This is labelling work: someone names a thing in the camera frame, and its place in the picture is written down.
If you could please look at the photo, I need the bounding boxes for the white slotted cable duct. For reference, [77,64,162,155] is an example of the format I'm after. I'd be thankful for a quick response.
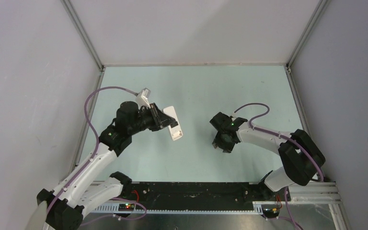
[91,203,263,215]

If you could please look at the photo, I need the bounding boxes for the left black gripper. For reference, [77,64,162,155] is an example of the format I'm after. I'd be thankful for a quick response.
[128,103,175,135]

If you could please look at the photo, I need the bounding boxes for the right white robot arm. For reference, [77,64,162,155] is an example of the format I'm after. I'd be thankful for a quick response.
[210,112,326,200]

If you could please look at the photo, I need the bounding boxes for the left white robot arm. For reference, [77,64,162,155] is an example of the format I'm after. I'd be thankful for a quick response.
[26,101,182,230]

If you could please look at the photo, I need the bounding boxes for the white red remote control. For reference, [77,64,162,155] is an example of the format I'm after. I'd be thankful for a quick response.
[162,106,183,141]

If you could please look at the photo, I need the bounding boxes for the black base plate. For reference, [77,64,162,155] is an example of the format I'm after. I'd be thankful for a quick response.
[120,182,277,211]

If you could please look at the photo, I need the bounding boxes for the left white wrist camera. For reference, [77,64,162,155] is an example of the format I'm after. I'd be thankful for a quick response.
[135,88,151,108]

